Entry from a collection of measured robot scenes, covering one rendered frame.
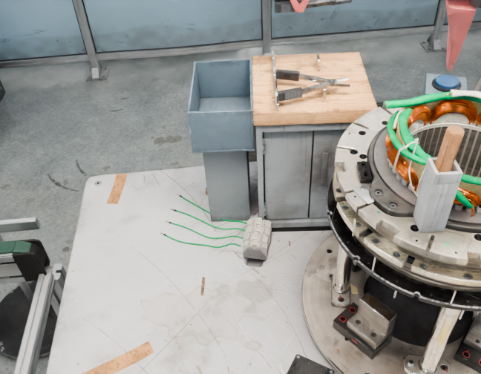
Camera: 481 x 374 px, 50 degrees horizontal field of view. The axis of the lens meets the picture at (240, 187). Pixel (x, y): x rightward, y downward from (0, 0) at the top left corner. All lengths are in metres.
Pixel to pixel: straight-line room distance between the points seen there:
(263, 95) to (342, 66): 0.17
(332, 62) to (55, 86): 2.40
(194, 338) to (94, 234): 0.32
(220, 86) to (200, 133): 0.17
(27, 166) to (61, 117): 0.40
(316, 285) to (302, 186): 0.18
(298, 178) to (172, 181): 0.33
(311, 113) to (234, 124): 0.13
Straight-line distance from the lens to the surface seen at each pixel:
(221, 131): 0.87
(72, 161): 2.59
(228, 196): 1.00
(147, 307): 0.95
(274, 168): 0.92
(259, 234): 0.98
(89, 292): 1.00
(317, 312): 0.89
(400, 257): 0.64
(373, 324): 0.85
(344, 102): 0.87
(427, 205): 0.60
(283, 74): 0.89
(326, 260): 0.96
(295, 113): 0.84
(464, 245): 0.63
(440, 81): 0.99
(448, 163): 0.57
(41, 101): 3.10
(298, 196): 0.97
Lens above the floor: 1.54
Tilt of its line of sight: 43 degrees down
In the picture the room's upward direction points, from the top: 4 degrees counter-clockwise
